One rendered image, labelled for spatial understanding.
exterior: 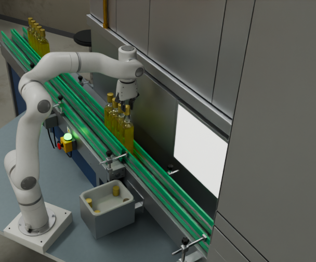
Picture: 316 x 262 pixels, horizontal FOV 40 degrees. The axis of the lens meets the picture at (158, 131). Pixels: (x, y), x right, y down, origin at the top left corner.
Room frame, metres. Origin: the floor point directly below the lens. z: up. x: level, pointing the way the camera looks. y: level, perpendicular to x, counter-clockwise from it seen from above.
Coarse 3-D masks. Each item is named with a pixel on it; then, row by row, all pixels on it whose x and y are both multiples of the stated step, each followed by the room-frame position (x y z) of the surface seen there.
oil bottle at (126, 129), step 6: (120, 126) 1.82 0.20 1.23; (126, 126) 1.79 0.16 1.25; (132, 126) 1.81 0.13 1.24; (120, 132) 1.82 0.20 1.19; (126, 132) 1.79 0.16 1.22; (132, 132) 1.81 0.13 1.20; (120, 138) 1.82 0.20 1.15; (126, 138) 1.79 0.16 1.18; (132, 138) 1.81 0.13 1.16; (126, 144) 1.79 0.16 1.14; (132, 144) 1.81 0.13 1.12; (132, 150) 1.81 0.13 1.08
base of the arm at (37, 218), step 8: (40, 200) 1.49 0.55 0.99; (24, 208) 1.45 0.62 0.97; (32, 208) 1.46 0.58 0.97; (40, 208) 1.48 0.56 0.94; (48, 208) 1.60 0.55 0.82; (24, 216) 1.46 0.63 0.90; (32, 216) 1.46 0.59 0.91; (40, 216) 1.47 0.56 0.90; (48, 216) 1.55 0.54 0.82; (24, 224) 1.49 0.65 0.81; (32, 224) 1.46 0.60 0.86; (40, 224) 1.47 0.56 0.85; (48, 224) 1.49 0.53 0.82; (24, 232) 1.44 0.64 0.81; (32, 232) 1.44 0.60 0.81; (40, 232) 1.44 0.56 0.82
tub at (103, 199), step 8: (104, 184) 1.61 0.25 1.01; (112, 184) 1.63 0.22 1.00; (120, 184) 1.62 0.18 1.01; (88, 192) 1.55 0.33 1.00; (96, 192) 1.58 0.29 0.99; (104, 192) 1.60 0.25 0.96; (112, 192) 1.63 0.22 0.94; (120, 192) 1.62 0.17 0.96; (128, 192) 1.56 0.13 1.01; (96, 200) 1.57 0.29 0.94; (104, 200) 1.57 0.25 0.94; (112, 200) 1.57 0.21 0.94; (120, 200) 1.58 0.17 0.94; (128, 200) 1.51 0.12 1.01; (88, 208) 1.45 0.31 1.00; (96, 208) 1.51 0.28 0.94; (104, 208) 1.51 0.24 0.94; (112, 208) 1.45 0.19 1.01
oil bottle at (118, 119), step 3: (117, 117) 1.86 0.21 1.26; (120, 117) 1.85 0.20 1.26; (123, 117) 1.86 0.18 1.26; (114, 120) 1.87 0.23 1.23; (117, 120) 1.85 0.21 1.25; (120, 120) 1.84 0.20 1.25; (117, 123) 1.85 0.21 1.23; (120, 123) 1.84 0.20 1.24; (117, 126) 1.85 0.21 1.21; (117, 129) 1.85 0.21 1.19; (117, 132) 1.85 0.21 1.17; (117, 135) 1.85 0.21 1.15; (117, 138) 1.85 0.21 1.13
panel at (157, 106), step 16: (144, 80) 1.92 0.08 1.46; (144, 96) 1.91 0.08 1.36; (160, 96) 1.80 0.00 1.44; (176, 96) 1.72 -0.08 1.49; (144, 112) 1.91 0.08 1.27; (160, 112) 1.79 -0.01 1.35; (176, 112) 1.69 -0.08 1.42; (192, 112) 1.60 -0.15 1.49; (144, 128) 1.90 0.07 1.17; (160, 128) 1.79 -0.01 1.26; (176, 128) 1.68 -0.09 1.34; (160, 144) 1.78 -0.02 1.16; (176, 160) 1.66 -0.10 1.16; (192, 176) 1.55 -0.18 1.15; (208, 192) 1.45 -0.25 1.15
